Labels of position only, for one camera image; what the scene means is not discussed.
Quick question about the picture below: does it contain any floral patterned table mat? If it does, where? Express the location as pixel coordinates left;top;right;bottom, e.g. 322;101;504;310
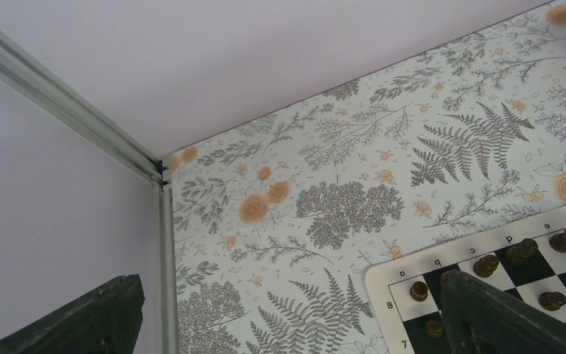
169;1;566;353

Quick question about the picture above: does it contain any aluminium corner frame post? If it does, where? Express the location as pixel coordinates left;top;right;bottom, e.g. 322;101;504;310
0;30;178;353

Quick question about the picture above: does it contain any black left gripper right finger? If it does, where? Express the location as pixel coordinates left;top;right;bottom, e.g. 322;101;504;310
439;271;566;353

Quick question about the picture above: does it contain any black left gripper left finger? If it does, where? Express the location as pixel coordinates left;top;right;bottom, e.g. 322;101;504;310
0;274;144;353

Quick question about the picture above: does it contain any black white chessboard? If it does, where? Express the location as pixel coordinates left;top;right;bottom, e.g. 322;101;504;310
365;206;566;353

